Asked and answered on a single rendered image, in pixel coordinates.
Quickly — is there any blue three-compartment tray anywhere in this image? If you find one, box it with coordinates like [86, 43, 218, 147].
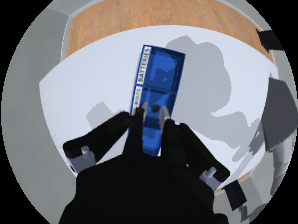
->
[130, 45, 186, 156]

